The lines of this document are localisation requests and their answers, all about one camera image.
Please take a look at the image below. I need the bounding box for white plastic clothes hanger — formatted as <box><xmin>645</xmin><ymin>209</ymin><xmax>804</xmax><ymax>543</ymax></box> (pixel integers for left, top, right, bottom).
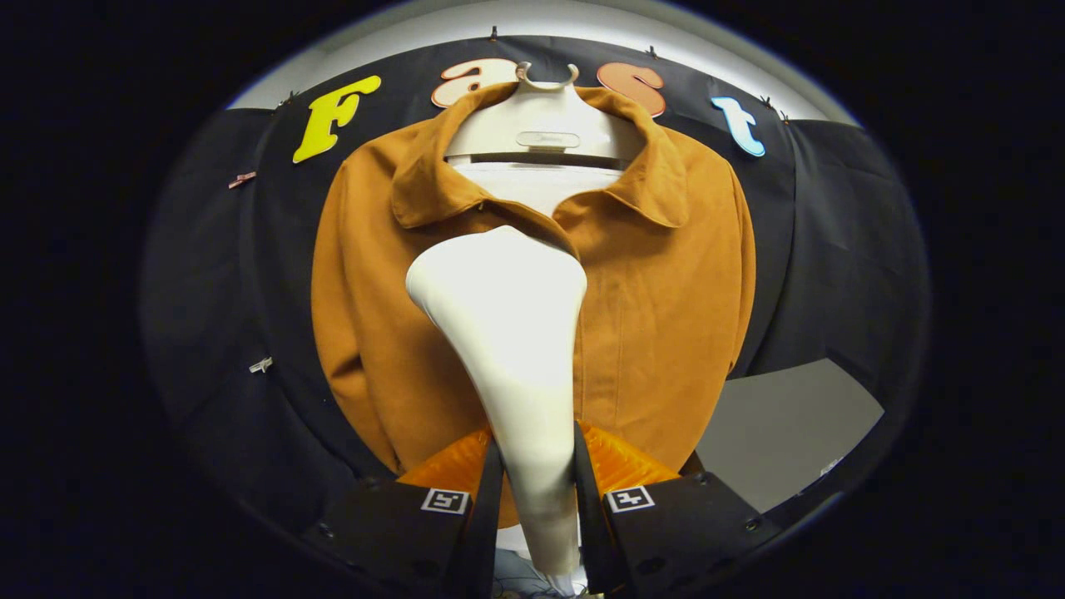
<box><xmin>443</xmin><ymin>61</ymin><xmax>646</xmax><ymax>167</ymax></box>

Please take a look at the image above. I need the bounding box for orange button-up shirt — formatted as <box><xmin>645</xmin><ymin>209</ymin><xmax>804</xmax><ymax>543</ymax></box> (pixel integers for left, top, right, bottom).
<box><xmin>311</xmin><ymin>81</ymin><xmax>758</xmax><ymax>530</ymax></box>

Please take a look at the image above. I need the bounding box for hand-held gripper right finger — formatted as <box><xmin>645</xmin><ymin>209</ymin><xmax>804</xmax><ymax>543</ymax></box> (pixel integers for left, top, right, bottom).
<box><xmin>572</xmin><ymin>420</ymin><xmax>783</xmax><ymax>597</ymax></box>

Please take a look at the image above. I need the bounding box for black backdrop cloth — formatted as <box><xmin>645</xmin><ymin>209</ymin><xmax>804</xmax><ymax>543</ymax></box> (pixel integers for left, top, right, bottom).
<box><xmin>141</xmin><ymin>35</ymin><xmax>929</xmax><ymax>535</ymax></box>

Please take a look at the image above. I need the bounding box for white garment steamer head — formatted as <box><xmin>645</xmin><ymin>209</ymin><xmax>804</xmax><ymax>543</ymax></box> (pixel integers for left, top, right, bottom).
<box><xmin>405</xmin><ymin>225</ymin><xmax>588</xmax><ymax>577</ymax></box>

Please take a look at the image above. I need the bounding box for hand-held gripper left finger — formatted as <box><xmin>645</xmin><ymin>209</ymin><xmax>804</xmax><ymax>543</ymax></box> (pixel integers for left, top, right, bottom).
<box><xmin>304</xmin><ymin>428</ymin><xmax>505</xmax><ymax>597</ymax></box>

